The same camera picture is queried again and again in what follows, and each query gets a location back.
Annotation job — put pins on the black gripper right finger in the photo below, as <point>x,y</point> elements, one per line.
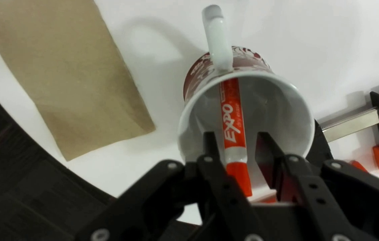
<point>322,196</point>

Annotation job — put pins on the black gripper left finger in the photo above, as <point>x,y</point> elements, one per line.
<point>215,196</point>

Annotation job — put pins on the orange Expo marker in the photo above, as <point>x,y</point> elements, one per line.
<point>233,129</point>

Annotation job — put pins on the red white patterned mug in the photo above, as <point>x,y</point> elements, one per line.
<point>282,112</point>

